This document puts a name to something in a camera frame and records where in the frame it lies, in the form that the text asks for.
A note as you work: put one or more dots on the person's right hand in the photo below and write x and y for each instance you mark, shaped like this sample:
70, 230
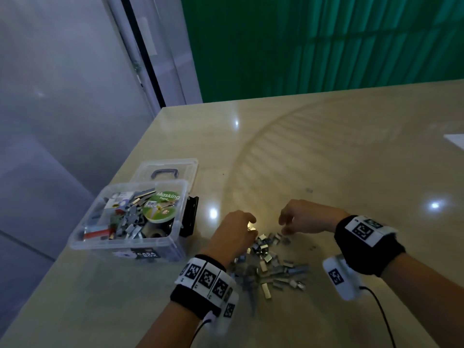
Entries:
312, 216

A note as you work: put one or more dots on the person's left hand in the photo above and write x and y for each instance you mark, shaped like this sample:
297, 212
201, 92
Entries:
228, 235

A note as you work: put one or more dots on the pile of metal staple strips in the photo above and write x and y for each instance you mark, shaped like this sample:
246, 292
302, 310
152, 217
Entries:
272, 264

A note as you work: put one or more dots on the small white staple box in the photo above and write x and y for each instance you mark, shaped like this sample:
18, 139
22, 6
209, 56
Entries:
120, 200

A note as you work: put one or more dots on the red stapler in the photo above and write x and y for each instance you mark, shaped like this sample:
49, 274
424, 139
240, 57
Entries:
98, 233

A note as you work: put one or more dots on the transparent storage box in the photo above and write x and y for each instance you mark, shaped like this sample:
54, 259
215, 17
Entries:
83, 239

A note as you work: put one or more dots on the person's right forearm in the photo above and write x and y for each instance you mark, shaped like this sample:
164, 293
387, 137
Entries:
428, 300

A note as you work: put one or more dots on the person's left forearm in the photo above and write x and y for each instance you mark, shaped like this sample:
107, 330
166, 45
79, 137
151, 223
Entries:
167, 326

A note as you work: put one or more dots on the black marker wristband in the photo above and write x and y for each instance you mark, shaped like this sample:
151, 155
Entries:
203, 286
368, 244

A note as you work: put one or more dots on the transparent box lid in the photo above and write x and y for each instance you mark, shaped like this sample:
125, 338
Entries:
185, 166

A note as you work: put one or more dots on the white paper sheet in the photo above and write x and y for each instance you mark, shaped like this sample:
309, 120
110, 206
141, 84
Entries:
455, 140

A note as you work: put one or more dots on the green curtain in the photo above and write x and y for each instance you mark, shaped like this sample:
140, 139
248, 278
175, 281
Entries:
326, 39

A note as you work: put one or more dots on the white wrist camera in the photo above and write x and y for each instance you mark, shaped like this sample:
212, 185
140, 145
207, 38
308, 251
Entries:
226, 311
339, 277

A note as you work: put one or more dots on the black window post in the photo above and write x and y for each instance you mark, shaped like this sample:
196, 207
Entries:
141, 47

